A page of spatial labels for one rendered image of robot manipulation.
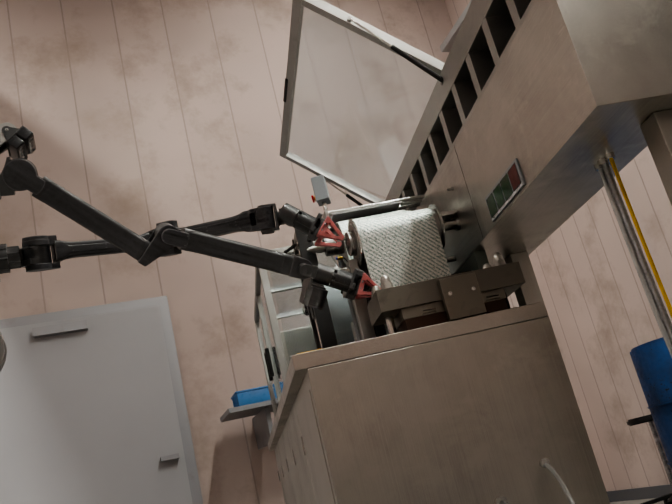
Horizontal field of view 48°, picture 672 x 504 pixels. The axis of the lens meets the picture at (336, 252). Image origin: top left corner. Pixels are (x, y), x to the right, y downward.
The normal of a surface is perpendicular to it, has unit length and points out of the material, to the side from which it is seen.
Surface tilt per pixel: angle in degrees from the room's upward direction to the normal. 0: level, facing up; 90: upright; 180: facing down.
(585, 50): 90
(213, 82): 90
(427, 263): 90
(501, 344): 90
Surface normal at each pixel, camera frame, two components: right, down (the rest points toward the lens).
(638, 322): -0.93, 0.13
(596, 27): 0.11, -0.33
